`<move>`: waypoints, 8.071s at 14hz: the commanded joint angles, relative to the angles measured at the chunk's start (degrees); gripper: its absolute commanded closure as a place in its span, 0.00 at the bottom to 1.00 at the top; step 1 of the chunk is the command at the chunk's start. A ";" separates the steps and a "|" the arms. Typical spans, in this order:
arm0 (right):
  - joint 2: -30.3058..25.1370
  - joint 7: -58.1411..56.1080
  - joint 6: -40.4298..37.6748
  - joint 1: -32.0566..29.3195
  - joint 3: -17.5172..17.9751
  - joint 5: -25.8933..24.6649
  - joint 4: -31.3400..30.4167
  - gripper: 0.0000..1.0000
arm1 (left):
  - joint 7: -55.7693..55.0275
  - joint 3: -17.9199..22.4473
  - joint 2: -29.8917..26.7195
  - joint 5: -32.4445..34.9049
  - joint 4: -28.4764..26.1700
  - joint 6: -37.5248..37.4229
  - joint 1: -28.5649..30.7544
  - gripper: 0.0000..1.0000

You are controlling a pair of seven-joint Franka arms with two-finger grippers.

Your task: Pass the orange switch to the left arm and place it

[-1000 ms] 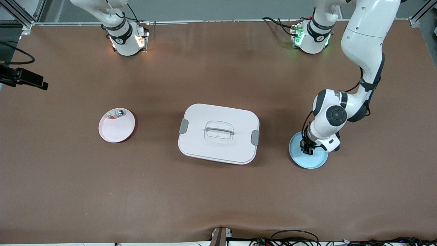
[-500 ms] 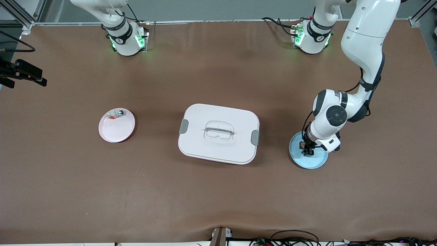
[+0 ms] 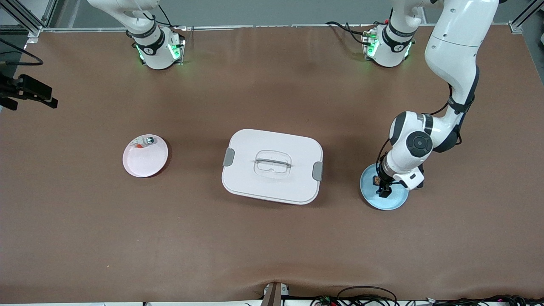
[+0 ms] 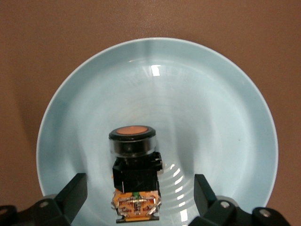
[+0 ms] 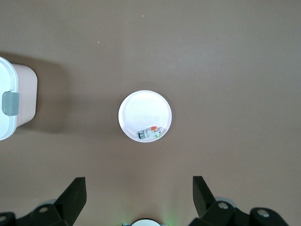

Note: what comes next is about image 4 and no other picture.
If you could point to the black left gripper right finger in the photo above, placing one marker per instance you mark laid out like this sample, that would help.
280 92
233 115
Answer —
207 200

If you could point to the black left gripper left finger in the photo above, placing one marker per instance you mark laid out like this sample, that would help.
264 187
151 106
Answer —
70 195

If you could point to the orange push-button switch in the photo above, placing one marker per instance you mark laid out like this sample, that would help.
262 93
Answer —
136 176

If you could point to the light blue round plate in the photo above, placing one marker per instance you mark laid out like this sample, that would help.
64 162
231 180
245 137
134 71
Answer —
188 106

